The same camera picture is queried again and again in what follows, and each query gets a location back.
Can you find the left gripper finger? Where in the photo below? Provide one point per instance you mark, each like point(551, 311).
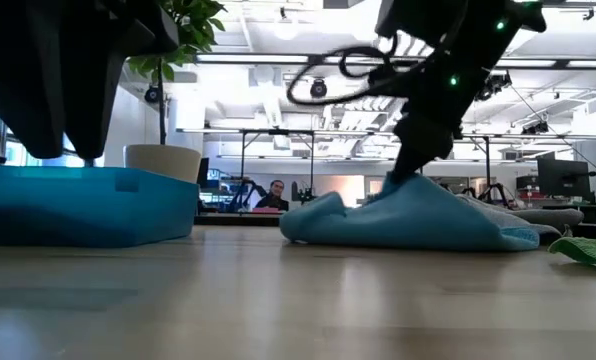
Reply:
point(93, 110)
point(28, 110)

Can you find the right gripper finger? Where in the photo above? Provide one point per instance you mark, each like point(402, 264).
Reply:
point(408, 165)

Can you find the blue microfiber towel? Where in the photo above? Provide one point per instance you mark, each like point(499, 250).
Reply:
point(403, 220)

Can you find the black background robot arm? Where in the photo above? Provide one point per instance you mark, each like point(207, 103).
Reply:
point(493, 192)

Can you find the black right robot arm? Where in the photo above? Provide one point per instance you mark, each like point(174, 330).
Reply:
point(468, 25)

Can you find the grass green microfiber towel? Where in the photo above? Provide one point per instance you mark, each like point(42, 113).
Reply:
point(588, 250)

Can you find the black spotlight cluster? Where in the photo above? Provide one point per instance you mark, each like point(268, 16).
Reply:
point(493, 86)

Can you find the green plant in white pot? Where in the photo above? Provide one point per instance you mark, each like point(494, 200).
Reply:
point(163, 162)

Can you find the small black spotlight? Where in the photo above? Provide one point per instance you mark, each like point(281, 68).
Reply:
point(535, 128)

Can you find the teal plastic bin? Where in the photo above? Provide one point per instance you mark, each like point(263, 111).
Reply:
point(78, 210)

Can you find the black computer monitor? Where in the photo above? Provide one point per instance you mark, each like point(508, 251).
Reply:
point(563, 177)

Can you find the person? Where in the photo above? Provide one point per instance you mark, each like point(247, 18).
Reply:
point(274, 197)

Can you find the long light beam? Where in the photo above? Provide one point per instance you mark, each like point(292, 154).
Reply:
point(253, 58)

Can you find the black dome camera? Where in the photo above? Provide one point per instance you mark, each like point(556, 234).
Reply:
point(152, 94)
point(318, 88)

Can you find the black aluminium table frame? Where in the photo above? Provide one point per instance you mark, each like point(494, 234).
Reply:
point(238, 220)

